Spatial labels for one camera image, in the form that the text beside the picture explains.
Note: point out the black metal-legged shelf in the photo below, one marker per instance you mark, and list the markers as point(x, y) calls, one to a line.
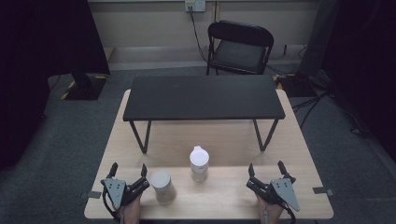
point(202, 96)

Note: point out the white wall socket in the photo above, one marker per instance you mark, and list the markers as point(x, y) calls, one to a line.
point(195, 5)

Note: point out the person's left hand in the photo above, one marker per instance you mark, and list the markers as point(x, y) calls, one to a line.
point(132, 210)

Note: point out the clear bottle with white lid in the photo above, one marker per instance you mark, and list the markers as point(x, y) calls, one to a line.
point(199, 165)

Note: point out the person's right hand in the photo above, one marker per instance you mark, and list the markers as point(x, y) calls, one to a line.
point(270, 213)

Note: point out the grey curtain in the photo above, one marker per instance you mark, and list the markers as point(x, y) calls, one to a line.
point(319, 37)

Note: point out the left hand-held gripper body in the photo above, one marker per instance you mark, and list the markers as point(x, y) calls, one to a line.
point(114, 190)

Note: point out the black folding chair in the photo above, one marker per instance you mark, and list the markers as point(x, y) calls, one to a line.
point(239, 53)

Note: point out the beige cylindrical cup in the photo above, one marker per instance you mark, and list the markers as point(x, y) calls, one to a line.
point(162, 186)

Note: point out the black stand base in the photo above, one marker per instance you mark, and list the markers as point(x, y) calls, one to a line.
point(88, 88)
point(297, 87)

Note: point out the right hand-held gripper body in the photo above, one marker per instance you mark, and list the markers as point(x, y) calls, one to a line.
point(284, 192)

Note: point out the grey tape piece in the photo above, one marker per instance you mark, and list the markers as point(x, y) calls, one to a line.
point(322, 190)
point(93, 194)

